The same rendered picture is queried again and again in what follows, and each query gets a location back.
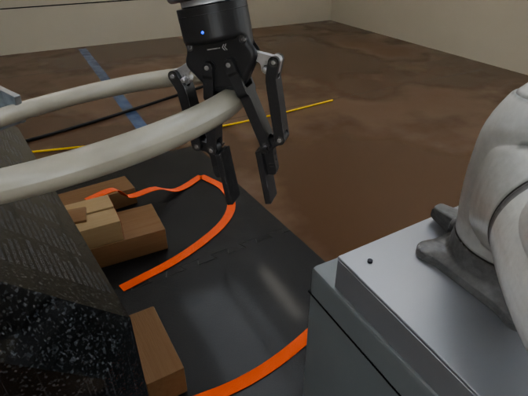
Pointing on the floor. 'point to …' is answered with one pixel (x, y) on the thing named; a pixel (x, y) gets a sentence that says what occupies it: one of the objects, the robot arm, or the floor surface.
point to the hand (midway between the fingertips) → (247, 176)
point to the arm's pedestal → (350, 349)
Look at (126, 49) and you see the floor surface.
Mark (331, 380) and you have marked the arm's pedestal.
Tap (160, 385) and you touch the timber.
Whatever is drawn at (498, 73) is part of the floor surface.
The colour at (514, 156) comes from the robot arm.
